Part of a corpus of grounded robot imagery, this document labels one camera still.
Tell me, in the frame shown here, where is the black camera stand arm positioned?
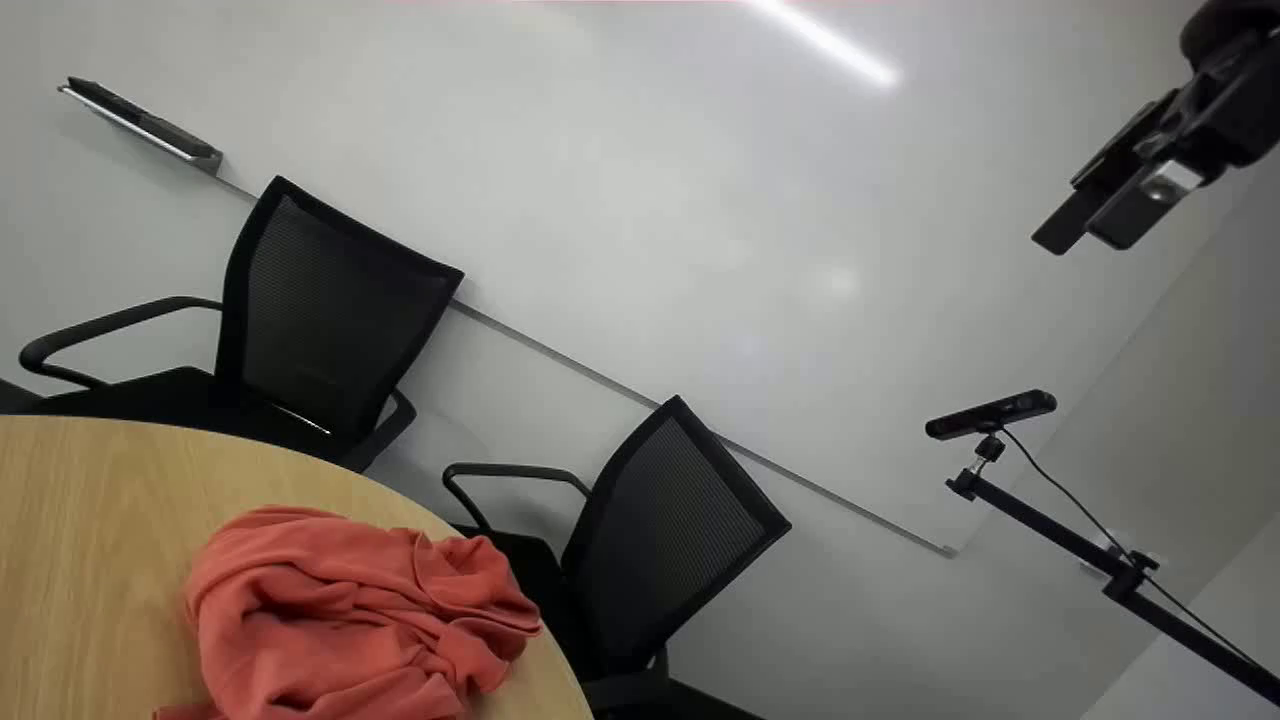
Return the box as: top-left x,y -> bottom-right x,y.
943,430 -> 1280,711

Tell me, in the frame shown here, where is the white wall whiteboard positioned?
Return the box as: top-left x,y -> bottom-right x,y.
0,0 -> 1280,555

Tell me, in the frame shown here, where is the black bar camera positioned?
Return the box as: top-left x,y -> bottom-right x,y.
924,382 -> 1059,444

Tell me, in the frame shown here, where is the orange crumpled cloth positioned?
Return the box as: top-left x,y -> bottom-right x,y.
151,504 -> 546,720

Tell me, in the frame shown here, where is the thin black camera cable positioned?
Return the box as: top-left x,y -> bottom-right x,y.
997,425 -> 1273,670

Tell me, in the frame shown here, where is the grey whiteboard marker tray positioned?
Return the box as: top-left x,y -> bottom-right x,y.
56,71 -> 228,177

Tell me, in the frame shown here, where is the black mesh office chair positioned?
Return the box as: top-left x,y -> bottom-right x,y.
441,392 -> 796,720
0,173 -> 467,471

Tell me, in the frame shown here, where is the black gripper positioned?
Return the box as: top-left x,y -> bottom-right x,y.
1027,28 -> 1280,259

